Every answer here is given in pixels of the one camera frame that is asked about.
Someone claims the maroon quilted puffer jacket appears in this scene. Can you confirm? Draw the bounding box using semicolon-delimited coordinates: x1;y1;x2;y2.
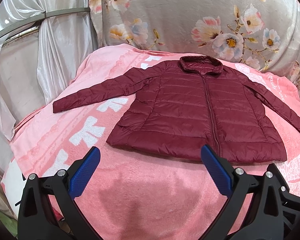
53;56;300;163

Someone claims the grey floral blanket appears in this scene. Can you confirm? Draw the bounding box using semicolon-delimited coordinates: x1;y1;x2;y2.
89;0;300;94

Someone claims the white satin curtain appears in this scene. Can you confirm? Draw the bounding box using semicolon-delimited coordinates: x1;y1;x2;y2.
0;0;96;210

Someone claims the grey metal rail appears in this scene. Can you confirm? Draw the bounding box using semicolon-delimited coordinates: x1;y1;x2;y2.
0;7;90;38

